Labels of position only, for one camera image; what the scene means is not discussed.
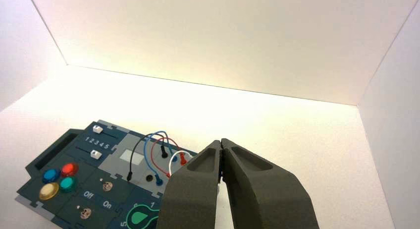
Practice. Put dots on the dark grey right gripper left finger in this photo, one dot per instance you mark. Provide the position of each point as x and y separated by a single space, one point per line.
192 194

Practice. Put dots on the green round push button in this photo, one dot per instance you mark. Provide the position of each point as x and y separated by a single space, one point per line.
68 184

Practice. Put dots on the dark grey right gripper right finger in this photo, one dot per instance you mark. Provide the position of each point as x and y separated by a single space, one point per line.
262 194

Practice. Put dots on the blue round push button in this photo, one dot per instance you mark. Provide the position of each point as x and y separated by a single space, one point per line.
51 175

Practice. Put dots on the red round push button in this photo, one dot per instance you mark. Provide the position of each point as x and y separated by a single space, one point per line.
69 169

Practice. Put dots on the green rotary dial knob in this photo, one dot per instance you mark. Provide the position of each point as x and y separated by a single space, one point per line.
141 217

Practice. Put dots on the yellow round push button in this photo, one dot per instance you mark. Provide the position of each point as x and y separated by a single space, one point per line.
49 190

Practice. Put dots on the metal toggle switch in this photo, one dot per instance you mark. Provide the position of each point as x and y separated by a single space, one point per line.
85 213
107 186

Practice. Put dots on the dark blue task board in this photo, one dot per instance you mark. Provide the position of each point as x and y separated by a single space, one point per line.
98 181

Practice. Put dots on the white slider knob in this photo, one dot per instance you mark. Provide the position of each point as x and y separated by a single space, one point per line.
97 129
95 154

